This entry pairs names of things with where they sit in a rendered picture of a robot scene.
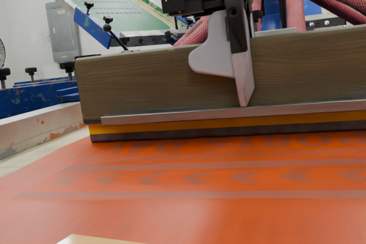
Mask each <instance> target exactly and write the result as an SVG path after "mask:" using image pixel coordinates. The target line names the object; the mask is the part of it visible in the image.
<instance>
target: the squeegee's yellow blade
mask: <svg viewBox="0 0 366 244"><path fill-rule="evenodd" d="M352 120H366V111H351V112H333V113H314V114H296V115H278V116H268V117H249V118H231V119H213V120H194V121H176V122H166V123H147V124H129V125H111V126H102V124H88V127H89V134H90V135H92V134H103V133H124V132H144V131H165V130H185V129H206V128H217V127H238V126H258V125H279V124H300V123H320V122H332V121H352Z"/></svg>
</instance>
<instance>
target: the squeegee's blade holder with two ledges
mask: <svg viewBox="0 0 366 244"><path fill-rule="evenodd" d="M351 111H366V97H351V98H343V99H327V100H311V101H295V102H280V103H264V104H255V105H247V107H240V105H239V106H223V107H208V108H191V109H176V110H167V111H151V112H136V113H120V114H106V115H103V116H101V124H102V126H111V125H129V124H147V123H166V122H176V121H194V120H213V119H231V118H249V117H268V116H278V115H296V114H314V113H333V112H351Z"/></svg>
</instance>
